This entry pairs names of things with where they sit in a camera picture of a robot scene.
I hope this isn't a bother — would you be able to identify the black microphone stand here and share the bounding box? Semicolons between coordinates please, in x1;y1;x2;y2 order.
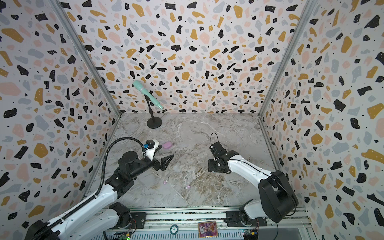
145;95;163;129

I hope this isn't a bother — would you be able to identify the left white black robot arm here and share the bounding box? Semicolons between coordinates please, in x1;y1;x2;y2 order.
25;151;174;240

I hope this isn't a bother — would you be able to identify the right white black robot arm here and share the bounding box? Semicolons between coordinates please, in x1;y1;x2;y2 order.
208;142;299;226

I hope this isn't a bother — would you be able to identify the pink earbud case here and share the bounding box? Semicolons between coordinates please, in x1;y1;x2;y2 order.
163;142;173;149

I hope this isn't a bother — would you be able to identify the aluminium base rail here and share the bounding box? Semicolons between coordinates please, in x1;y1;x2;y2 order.
95;207;316;240

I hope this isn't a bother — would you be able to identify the mint green microphone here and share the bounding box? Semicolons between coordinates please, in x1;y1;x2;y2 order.
133;81;164;110

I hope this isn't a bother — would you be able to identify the left black corrugated cable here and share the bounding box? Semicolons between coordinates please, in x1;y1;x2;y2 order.
29;136;146;240

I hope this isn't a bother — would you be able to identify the colourful square card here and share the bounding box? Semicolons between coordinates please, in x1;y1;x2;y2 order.
198;221;218;238

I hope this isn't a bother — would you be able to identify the round black white button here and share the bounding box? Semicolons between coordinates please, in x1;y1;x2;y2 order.
170;225;179;235

